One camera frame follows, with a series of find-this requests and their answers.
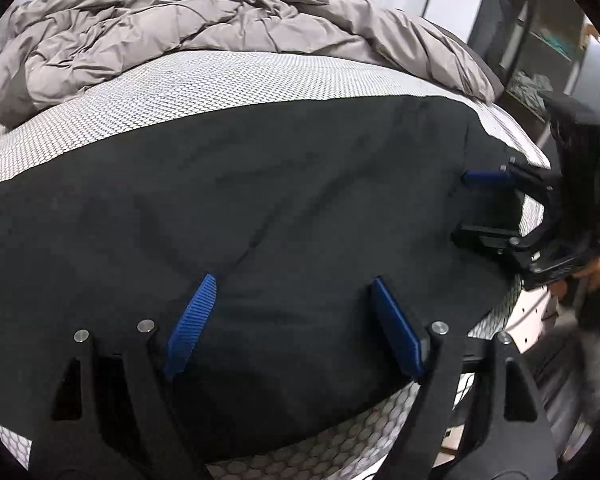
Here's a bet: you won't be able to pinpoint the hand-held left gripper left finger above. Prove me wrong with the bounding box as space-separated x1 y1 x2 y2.
27 274 218 480

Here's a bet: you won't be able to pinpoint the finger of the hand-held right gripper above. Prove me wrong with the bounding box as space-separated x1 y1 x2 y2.
461 161 559 207
451 224 557 272

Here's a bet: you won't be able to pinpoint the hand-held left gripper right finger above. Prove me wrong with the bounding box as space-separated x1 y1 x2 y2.
370 276 561 480

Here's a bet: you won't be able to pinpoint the black pants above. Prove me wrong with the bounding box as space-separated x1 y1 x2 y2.
0 92 526 466

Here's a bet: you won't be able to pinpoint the grey folded cloth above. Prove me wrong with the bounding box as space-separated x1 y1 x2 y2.
510 71 553 111

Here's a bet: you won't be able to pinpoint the teal folded cloth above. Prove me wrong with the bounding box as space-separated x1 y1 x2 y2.
542 32 578 61

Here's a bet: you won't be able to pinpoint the dark open shelf unit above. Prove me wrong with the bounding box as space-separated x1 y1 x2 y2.
470 0 600 128

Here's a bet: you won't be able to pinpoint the white honeycomb bed mattress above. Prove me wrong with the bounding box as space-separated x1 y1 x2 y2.
0 50 556 480

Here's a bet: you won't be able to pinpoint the grey crumpled duvet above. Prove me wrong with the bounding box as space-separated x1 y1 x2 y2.
0 0 506 133

